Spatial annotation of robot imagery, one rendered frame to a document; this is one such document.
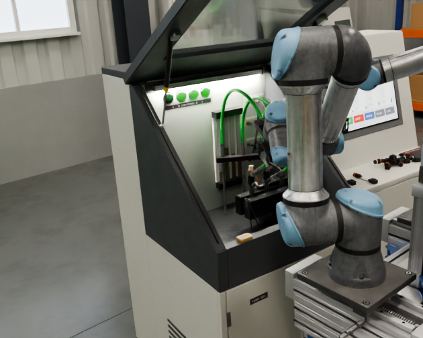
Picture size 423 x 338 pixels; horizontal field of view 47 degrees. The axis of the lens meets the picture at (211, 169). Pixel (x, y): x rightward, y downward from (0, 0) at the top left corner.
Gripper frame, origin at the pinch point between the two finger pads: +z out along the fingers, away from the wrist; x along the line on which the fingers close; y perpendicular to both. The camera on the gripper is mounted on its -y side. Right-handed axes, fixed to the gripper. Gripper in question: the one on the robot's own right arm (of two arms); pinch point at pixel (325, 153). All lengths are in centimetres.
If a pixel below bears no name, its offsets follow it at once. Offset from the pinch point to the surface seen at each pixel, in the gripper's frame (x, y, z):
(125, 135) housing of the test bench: -47, -70, -2
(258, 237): -29.4, -3.0, 25.5
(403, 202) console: 52, -3, 35
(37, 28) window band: 16, -429, -35
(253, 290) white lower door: -32, -3, 46
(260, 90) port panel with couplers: 16, -57, -14
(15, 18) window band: -6, -422, -47
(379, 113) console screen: 67, -30, 2
